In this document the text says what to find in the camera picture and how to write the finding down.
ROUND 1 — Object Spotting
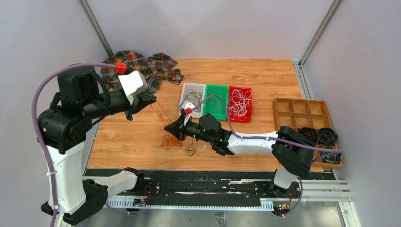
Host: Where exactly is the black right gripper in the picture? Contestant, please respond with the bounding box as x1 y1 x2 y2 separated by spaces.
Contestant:
165 114 214 144

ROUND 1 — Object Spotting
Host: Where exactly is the orange cable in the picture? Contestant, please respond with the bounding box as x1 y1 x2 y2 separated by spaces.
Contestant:
208 98 225 116
149 100 184 150

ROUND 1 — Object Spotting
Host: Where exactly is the white cable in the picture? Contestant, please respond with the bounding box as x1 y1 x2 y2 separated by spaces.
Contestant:
228 88 253 118

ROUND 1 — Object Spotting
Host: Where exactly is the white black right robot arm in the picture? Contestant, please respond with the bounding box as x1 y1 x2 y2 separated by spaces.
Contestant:
164 114 315 197

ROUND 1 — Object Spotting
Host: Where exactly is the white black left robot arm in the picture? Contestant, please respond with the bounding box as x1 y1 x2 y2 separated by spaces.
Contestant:
31 63 156 226

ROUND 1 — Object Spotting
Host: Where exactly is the white plastic bin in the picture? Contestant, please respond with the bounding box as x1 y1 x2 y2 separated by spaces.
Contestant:
178 82 206 118

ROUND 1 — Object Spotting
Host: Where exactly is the plaid flannel shirt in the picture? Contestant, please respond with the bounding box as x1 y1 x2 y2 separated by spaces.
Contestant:
104 51 184 94

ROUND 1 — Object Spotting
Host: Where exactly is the green plastic bin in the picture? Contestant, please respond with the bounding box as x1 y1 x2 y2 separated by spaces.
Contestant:
203 84 229 121

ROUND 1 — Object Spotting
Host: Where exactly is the red plastic bin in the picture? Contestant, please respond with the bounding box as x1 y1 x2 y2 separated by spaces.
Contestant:
228 86 253 123

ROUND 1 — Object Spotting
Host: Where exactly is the wooden compartment tray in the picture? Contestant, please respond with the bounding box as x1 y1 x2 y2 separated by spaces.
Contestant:
272 98 339 149

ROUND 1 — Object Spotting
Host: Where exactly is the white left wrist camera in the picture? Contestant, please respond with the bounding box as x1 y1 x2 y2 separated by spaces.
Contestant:
118 70 148 105

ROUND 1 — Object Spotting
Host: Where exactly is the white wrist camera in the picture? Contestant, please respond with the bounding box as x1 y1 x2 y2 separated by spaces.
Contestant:
179 100 195 126
118 70 148 105

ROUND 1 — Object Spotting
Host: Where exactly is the small black cable loop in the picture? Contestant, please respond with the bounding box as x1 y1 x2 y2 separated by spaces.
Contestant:
184 139 197 157

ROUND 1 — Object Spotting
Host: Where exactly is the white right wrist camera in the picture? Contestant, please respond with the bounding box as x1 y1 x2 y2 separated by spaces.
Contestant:
179 100 195 126

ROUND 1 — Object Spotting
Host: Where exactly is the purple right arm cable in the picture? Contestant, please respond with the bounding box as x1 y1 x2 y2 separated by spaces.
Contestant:
184 94 345 164

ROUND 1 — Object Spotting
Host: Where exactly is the black mounting rail base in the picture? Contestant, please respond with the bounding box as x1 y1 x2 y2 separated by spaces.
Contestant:
84 168 317 217

